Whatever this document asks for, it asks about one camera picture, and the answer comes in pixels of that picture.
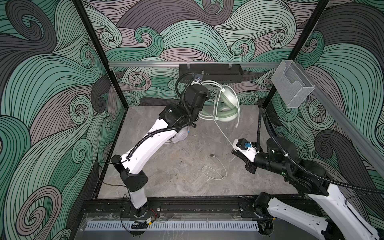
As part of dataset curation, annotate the clear plastic wall bin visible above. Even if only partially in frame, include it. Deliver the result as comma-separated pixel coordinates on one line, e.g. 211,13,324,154
271,60,315,109

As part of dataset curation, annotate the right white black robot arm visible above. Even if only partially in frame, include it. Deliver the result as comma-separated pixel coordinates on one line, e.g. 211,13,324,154
232,137,383,240

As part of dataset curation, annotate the white slotted cable duct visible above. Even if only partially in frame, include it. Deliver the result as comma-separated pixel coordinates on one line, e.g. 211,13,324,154
85,220,259,232

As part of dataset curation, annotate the black perforated wall tray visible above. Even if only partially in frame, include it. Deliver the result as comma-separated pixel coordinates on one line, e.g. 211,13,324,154
179,64,244,84

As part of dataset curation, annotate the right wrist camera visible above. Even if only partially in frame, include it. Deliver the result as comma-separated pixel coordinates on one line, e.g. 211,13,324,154
232,139,260,163

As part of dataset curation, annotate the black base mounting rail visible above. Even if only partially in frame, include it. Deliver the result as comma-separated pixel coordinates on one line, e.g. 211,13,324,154
81,195,264,219

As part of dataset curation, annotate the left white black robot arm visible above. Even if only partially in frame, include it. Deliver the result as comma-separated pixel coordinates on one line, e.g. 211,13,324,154
111,84,210,215

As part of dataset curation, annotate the white over-ear headphones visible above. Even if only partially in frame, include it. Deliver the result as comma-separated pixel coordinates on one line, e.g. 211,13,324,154
165,127,190,144

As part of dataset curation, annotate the black corrugated cable hose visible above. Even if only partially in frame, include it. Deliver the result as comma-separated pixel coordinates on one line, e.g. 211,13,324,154
125,71,196,161
256,107,384,195

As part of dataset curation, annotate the green over-ear headphones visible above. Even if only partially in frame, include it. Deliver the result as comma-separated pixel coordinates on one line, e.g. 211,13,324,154
200,81,241,126

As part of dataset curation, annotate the left black corrugated cable hose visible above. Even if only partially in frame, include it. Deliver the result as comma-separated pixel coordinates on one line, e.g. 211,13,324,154
125,71,196,161

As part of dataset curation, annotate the right black corrugated cable hose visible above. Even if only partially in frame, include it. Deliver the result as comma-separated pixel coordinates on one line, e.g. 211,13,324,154
256,107,384,195

